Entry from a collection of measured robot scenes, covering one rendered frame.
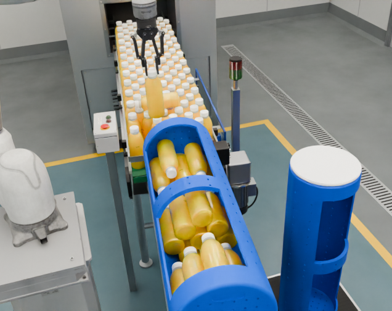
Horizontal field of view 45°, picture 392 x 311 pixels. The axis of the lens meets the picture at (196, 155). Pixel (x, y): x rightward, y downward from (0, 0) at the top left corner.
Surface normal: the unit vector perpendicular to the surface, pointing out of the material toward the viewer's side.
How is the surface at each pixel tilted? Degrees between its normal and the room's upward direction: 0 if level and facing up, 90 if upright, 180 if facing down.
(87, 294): 90
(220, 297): 90
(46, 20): 90
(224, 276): 2
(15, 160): 5
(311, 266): 90
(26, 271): 0
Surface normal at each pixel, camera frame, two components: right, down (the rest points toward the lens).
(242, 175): 0.18, 0.54
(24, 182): 0.43, 0.25
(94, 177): -0.04, -0.83
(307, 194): -0.61, 0.46
